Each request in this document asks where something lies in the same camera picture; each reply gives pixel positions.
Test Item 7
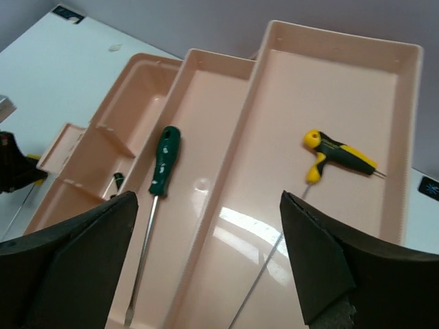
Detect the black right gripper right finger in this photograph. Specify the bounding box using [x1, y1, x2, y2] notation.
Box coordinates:
[280, 192, 438, 328]

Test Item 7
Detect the blue label sticker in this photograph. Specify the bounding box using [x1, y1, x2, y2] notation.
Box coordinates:
[51, 5, 85, 24]

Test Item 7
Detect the yellow black hex key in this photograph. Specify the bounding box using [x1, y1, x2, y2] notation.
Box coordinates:
[1, 154, 47, 242]
[228, 128, 387, 329]

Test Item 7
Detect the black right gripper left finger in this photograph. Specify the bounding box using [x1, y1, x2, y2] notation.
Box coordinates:
[1, 191, 139, 328]

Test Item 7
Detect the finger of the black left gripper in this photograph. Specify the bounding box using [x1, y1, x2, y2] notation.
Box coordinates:
[1, 131, 48, 193]

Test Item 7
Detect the green handled screwdriver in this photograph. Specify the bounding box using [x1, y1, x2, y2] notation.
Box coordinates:
[123, 125, 181, 328]

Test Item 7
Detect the small black green screwdriver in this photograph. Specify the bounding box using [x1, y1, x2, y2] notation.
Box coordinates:
[107, 172, 124, 199]

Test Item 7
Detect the pink plastic toolbox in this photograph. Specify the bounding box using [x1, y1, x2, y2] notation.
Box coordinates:
[27, 21, 423, 328]

